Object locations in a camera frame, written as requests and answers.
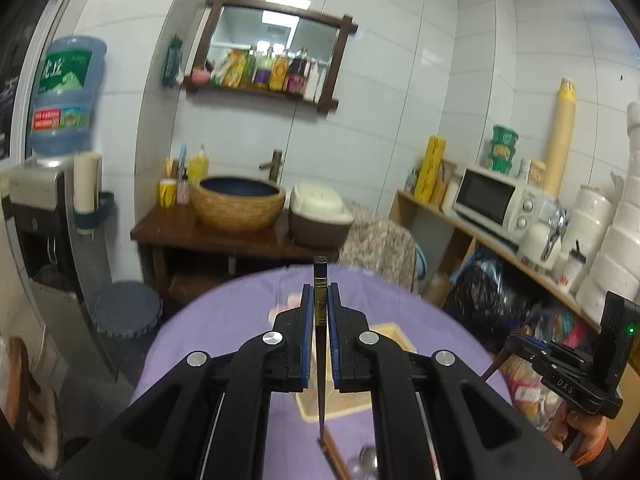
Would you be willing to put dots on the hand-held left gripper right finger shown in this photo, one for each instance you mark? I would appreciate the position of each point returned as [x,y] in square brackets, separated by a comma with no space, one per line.
[334,360]

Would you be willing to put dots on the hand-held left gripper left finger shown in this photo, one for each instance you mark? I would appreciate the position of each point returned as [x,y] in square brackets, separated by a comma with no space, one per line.
[306,350]

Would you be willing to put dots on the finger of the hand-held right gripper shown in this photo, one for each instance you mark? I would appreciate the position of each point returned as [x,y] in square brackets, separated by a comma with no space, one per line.
[530,347]

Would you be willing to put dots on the brown wooden chopstick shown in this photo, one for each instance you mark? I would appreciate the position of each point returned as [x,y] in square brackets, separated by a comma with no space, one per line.
[335,457]
[495,367]

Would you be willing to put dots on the cream plastic utensil holder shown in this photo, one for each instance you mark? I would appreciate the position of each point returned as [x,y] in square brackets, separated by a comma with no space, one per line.
[307,405]

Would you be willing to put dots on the black chopstick with gold band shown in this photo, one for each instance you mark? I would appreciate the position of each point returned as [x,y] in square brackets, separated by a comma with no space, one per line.
[320,280]

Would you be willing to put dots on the metal spoon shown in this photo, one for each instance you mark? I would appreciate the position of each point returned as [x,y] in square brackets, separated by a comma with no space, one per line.
[369,460]

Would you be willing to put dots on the person's right hand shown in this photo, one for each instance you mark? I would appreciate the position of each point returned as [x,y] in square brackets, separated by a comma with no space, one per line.
[587,435]

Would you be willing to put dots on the colourful packets bag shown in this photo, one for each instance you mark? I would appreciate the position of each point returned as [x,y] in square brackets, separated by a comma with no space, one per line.
[565,325]

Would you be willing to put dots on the black plastic bag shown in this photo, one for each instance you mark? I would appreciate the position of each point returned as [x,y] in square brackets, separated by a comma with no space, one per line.
[495,300]

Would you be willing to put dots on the white cup with black lid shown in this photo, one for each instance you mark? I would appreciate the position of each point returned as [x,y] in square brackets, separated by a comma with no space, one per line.
[570,272]

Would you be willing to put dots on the purple floral tablecloth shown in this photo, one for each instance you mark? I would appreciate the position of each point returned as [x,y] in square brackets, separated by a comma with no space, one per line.
[225,320]

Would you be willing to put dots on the white kettle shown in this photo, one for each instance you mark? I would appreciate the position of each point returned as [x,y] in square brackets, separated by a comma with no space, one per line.
[535,247]

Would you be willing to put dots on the light wooden shelf unit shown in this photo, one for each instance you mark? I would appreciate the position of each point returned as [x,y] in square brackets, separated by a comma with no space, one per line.
[465,245]

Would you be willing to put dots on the floral cloth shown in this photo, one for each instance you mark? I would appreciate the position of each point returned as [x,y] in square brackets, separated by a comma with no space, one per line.
[375,245]

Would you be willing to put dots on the blue plastic basin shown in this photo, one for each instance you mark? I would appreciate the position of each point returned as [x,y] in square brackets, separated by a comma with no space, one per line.
[421,262]

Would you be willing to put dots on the white brown rice cooker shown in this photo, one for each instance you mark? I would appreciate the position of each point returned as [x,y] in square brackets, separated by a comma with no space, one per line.
[320,210]

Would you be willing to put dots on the white microwave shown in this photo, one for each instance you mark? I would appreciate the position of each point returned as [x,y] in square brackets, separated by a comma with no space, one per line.
[485,200]

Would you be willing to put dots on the woven wash basin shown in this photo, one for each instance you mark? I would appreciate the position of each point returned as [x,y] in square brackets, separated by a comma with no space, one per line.
[237,210]

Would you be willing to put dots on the yellow lidded jar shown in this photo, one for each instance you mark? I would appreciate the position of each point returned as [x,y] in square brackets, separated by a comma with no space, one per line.
[537,172]

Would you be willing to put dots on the grey round stool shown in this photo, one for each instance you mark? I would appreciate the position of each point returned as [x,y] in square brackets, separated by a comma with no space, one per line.
[127,310]

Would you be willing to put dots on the dark wooden vanity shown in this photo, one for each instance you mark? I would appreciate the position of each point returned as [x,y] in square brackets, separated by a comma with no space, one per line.
[165,232]

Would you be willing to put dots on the bronze faucet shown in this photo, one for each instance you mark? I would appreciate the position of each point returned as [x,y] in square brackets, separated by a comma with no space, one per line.
[274,167]

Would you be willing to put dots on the stack of green cups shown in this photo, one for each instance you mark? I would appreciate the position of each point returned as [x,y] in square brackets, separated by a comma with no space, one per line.
[501,152]

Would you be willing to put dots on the pink small bottle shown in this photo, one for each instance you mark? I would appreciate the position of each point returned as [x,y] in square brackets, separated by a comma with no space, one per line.
[183,192]

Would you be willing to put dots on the yellow wrapped roll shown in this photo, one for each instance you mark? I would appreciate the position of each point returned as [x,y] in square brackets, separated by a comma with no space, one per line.
[430,170]

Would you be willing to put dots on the tall cream cup stack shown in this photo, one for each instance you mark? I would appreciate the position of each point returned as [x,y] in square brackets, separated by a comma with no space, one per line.
[560,145]

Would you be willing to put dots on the yellow toothbrush cup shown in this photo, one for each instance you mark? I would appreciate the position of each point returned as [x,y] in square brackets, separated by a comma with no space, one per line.
[168,194]

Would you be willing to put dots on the yellow soap pump bottle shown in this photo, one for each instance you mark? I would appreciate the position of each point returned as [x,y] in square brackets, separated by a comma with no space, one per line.
[198,167]

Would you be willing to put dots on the blue cup holder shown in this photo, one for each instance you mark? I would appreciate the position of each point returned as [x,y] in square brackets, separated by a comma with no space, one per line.
[97,212]

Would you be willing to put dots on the white bottle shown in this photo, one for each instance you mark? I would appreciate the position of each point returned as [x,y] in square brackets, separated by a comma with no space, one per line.
[312,82]

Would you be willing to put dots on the dark sauce bottle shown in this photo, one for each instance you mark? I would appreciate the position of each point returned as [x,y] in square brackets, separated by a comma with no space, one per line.
[297,74]

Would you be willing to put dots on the white paper cup tube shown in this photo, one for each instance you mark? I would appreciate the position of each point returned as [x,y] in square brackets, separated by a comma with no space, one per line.
[87,180]

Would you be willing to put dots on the yellow label bottle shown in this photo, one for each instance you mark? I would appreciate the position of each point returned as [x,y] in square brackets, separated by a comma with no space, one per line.
[280,72]

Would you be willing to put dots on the purple label bottle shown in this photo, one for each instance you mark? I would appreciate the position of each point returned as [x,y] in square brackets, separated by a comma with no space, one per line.
[263,70]

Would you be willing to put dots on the wooden chair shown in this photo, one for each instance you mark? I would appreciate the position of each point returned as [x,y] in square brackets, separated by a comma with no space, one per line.
[22,390]

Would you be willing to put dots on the yellow orange snack bag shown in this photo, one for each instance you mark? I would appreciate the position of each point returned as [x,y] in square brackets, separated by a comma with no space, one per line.
[234,69]

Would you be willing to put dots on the white water dispenser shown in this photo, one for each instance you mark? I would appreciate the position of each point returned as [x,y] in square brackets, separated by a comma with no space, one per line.
[35,240]

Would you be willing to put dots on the pink soap dish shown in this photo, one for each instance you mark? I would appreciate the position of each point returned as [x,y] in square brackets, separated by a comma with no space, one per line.
[201,76]

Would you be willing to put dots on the green hanging packet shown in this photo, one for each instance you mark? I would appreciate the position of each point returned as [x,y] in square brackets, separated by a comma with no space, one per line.
[172,62]

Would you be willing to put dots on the wooden framed mirror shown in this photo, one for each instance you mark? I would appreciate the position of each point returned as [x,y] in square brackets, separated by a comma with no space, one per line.
[275,30]

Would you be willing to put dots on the blue water bottle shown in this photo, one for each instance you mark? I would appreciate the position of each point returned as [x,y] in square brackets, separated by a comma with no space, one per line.
[65,100]

